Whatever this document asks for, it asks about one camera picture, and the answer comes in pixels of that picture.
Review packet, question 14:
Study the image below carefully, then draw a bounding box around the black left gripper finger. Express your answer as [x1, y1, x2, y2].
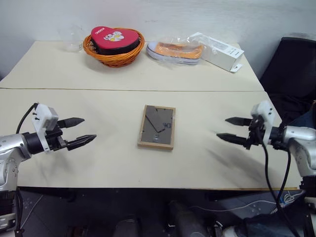
[57, 117, 86, 129]
[66, 134, 97, 152]

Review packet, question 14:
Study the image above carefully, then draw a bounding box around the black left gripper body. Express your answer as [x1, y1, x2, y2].
[45, 124, 70, 153]

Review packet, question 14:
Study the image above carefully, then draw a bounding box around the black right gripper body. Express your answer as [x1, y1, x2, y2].
[245, 115, 266, 151]

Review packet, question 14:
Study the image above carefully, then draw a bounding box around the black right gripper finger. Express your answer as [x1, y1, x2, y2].
[225, 117, 253, 127]
[216, 132, 249, 147]

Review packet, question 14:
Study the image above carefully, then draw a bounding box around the blue denim fabric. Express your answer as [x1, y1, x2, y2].
[287, 100, 316, 129]

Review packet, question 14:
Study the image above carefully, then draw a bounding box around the white cardboard box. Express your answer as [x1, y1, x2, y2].
[189, 32, 245, 73]

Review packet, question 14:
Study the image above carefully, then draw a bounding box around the black chair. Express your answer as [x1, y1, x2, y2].
[259, 32, 316, 121]

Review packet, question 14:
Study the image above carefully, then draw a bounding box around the orange wicker basket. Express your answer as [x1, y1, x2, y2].
[82, 27, 145, 67]

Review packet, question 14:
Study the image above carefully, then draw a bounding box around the clear plastic cup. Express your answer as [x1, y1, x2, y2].
[58, 24, 86, 53]

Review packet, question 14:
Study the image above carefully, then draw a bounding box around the red heart-shaped box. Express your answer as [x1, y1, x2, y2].
[90, 26, 141, 57]

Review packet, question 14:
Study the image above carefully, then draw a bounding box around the dark rounded shape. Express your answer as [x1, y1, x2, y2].
[167, 199, 214, 237]
[114, 214, 142, 237]

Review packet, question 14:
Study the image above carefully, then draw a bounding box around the orange sneaker in plastic bag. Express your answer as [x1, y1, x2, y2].
[146, 36, 205, 67]

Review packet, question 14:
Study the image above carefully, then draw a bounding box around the white rounded object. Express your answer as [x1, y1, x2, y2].
[223, 225, 248, 237]

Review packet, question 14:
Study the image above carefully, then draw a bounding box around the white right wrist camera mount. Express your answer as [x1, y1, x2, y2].
[250, 100, 275, 147]

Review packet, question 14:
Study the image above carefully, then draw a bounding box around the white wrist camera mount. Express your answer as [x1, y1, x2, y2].
[250, 100, 275, 147]
[31, 103, 60, 154]

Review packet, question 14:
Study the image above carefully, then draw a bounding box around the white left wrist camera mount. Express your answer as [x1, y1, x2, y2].
[31, 103, 60, 154]

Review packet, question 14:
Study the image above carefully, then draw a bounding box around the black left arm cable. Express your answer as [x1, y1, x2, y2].
[15, 102, 40, 135]

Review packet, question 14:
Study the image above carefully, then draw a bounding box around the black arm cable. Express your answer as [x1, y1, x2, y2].
[255, 120, 301, 237]
[273, 123, 294, 218]
[15, 102, 40, 135]

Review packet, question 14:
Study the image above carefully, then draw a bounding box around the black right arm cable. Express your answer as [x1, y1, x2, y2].
[255, 120, 301, 237]
[273, 123, 294, 218]

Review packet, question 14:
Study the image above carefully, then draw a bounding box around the white floor cable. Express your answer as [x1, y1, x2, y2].
[189, 190, 306, 215]

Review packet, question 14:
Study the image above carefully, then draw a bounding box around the wooden picture frame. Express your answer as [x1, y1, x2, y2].
[137, 104, 177, 152]

